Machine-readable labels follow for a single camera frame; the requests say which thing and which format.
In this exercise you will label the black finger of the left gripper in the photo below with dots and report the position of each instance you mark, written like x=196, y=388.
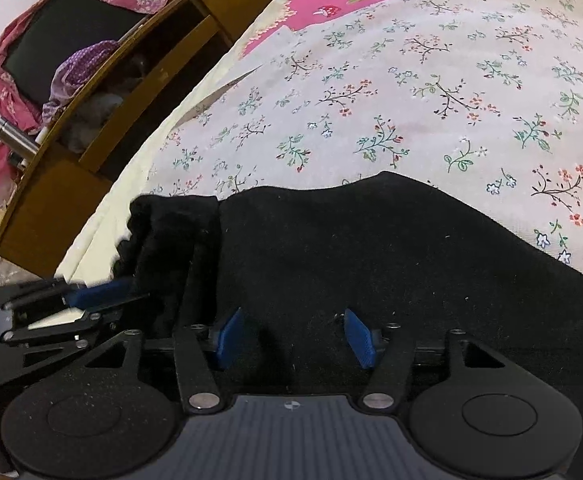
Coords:
x=88, y=322

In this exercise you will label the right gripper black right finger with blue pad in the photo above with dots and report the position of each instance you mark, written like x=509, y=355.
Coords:
x=387, y=352

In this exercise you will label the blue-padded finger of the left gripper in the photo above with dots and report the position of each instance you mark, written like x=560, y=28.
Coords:
x=73, y=294

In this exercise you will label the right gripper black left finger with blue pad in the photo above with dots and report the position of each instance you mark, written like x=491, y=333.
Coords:
x=197, y=350

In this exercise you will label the black pants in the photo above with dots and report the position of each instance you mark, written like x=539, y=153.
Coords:
x=388, y=248

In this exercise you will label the brown wooden headboard shelf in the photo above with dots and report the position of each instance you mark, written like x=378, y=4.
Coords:
x=159, y=60

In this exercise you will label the silver metal bottle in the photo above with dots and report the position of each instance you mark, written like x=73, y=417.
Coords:
x=17, y=141

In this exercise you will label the purple patterned cloth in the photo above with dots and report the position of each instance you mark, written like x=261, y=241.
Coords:
x=73, y=74

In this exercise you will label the black screen panel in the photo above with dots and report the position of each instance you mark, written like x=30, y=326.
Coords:
x=57, y=30

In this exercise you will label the floral white bedsheet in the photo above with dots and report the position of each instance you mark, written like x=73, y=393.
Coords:
x=482, y=99

